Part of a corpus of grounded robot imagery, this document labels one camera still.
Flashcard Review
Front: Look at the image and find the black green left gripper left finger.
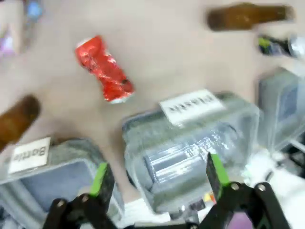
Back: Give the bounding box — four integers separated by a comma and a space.
45, 162, 120, 229

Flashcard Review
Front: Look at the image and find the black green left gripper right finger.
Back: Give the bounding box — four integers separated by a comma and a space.
200, 152, 293, 229

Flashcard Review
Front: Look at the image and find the brown glass bottle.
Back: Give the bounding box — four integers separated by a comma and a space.
206, 1, 295, 31
0, 94, 41, 152

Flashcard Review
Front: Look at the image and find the small blue-capped plastic bottle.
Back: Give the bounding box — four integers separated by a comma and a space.
0, 0, 45, 57

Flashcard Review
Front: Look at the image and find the grey fabric bottle basket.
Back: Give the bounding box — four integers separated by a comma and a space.
0, 137, 125, 229

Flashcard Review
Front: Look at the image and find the grey fabric plastic basket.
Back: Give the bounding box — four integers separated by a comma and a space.
122, 91, 261, 214

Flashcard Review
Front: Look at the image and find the grey fabric can basket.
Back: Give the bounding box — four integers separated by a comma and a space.
258, 68, 305, 151

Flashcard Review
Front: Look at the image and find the black Pepsi can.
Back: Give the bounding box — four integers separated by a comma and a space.
258, 34, 305, 58

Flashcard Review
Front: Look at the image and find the large clear plastic bottle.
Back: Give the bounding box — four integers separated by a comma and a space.
142, 132, 240, 190

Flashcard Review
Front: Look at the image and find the white Bottle paper label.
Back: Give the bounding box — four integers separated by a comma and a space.
8, 136, 52, 174

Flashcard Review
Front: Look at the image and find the white Plastic paper label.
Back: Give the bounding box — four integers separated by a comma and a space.
159, 89, 227, 126

